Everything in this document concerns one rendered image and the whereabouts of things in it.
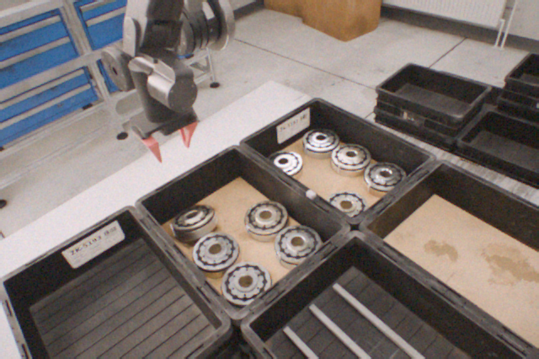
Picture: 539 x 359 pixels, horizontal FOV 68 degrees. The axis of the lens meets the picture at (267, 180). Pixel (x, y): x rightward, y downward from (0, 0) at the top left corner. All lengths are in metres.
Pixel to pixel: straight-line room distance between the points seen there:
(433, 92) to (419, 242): 1.26
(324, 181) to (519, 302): 0.49
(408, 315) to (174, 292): 0.47
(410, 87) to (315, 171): 1.14
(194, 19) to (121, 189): 0.58
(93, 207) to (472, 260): 1.06
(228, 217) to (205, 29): 0.51
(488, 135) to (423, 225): 1.15
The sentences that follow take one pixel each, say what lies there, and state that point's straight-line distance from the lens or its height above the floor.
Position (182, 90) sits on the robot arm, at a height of 1.25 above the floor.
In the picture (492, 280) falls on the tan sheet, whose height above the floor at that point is 0.83.
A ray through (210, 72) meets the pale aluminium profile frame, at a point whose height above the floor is 0.13.
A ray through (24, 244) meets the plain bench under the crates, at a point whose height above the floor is 0.70.
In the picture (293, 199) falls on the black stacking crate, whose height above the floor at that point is 0.90.
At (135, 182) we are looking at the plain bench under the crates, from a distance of 1.37.
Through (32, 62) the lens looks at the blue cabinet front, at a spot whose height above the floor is 0.67.
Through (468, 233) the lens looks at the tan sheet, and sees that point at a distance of 0.99.
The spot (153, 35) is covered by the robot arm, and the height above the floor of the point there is 1.31.
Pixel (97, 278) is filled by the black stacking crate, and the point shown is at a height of 0.83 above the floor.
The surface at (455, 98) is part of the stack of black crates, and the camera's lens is 2.07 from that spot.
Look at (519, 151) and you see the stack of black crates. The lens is 2.03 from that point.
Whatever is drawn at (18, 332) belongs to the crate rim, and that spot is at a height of 0.93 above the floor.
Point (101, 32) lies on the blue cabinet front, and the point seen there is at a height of 0.69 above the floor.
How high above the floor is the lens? 1.56
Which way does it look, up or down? 43 degrees down
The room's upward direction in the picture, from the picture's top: 7 degrees counter-clockwise
